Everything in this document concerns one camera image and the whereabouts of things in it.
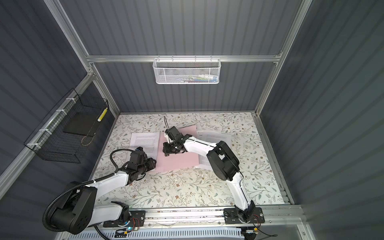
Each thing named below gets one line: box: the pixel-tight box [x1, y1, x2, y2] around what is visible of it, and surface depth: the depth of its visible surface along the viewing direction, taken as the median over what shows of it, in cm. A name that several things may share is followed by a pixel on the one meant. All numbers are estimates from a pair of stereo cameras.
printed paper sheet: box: [129, 131, 160, 159], surface depth 106 cm
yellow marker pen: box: [97, 107, 108, 122], surface depth 83 cm
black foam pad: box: [63, 111, 103, 137], surface depth 80 cm
